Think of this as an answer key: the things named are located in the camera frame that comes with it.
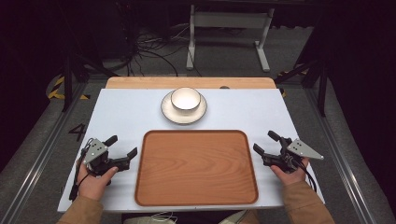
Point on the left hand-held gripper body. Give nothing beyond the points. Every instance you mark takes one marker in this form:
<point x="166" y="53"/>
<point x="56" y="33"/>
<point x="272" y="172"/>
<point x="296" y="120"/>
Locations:
<point x="95" y="151"/>

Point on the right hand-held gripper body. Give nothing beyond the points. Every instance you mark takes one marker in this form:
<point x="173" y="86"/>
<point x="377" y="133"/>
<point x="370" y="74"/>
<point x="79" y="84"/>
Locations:
<point x="299" y="150"/>

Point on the person's right hand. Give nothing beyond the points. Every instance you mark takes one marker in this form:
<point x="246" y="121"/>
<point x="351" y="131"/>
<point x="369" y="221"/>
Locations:
<point x="291" y="177"/>

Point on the person's left hand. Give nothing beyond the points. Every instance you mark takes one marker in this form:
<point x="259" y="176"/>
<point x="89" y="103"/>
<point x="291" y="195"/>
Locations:
<point x="93" y="185"/>

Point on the yellow black floor tape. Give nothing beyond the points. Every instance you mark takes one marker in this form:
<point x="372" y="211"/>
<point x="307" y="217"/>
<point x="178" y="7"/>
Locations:
<point x="56" y="90"/>
<point x="282" y="90"/>

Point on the white plate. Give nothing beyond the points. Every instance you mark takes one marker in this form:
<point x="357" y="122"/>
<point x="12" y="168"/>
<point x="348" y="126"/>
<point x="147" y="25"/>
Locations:
<point x="166" y="110"/>

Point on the wooden tray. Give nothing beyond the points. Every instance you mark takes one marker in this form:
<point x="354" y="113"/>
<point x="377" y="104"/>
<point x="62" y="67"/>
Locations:
<point x="196" y="169"/>

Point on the black tripod stand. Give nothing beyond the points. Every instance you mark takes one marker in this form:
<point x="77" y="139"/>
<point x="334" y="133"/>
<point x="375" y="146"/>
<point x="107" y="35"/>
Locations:
<point x="67" y="81"/>
<point x="322" y="87"/>

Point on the person's white shoe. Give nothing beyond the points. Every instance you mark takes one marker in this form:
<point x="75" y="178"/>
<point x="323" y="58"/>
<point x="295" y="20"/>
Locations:
<point x="235" y="217"/>
<point x="140" y="220"/>

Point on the white bowl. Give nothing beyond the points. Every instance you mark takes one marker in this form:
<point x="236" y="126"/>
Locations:
<point x="186" y="99"/>

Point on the metal floor rail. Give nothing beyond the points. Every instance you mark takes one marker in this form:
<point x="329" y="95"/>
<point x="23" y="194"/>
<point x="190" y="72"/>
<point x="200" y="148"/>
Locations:
<point x="37" y="161"/>
<point x="339" y="161"/>

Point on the white metal frame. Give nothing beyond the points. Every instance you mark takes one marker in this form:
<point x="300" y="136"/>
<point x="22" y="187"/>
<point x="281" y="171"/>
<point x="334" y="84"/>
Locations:
<point x="230" y="19"/>

